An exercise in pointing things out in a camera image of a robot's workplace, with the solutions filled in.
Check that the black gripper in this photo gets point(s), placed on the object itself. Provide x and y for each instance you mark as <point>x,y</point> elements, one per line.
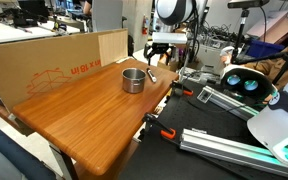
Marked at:
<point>161,49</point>

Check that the black white dry-erase marker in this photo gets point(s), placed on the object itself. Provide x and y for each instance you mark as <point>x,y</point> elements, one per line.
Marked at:
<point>151,76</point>

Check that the white VR controller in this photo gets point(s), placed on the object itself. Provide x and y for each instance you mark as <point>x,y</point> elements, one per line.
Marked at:
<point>226,49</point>

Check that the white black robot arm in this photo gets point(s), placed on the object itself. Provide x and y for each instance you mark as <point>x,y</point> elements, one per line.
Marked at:
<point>172,10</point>

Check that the brown jacket forearm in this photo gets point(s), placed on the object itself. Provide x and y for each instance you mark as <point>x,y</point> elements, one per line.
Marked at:
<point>284,56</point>

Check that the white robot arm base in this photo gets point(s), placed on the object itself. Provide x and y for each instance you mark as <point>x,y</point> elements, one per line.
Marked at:
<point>280,130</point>

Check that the small steel pot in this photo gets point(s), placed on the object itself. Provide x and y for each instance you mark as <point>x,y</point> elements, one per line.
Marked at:
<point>134,85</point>

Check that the operator hand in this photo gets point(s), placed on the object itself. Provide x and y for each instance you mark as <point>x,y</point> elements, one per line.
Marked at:
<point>227,57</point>

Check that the grey metal pole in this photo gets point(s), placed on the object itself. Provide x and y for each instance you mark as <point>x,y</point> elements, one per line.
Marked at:
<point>184,66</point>

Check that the black orange bar clamp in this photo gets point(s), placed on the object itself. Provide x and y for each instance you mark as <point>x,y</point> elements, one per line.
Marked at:
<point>180,89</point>
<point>165,134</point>

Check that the white equipment box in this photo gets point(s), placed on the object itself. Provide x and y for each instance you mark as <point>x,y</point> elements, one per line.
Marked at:
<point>210,56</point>

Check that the grey partition panel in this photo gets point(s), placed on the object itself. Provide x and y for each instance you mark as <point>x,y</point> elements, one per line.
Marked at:
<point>107,15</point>

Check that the white VR headset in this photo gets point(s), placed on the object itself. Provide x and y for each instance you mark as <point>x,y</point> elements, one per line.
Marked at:
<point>240,71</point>

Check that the blue plastic bin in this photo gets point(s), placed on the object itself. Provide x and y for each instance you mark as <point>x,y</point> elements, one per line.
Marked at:
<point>264,48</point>

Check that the black perforated mounting board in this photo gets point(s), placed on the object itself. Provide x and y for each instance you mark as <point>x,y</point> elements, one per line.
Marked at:
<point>157,160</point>

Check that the leaning cardboard sheets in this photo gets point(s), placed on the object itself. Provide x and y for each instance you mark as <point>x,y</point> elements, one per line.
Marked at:
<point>274,26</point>

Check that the flattened cardboard box panel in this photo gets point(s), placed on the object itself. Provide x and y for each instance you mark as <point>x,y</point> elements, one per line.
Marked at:
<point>34,60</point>

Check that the black device on desk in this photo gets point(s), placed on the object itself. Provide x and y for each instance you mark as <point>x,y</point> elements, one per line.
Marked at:
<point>22,18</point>

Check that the metal table leg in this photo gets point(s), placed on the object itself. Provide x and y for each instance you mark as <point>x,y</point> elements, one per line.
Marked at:
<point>64,163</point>

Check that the white desk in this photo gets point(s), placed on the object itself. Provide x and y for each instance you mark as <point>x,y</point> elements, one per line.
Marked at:
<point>10,33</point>

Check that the blue padded chair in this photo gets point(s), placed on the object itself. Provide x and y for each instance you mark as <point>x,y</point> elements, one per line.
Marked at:
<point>4,156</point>

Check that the black camera stand pole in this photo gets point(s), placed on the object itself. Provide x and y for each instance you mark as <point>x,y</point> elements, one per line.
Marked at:
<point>240,33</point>

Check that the aluminium extrusion rail with bracket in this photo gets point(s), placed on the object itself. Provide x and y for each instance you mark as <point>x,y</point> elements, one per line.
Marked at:
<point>227,101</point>

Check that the black stereo camera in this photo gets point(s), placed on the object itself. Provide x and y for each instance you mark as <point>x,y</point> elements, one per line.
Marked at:
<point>247,3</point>

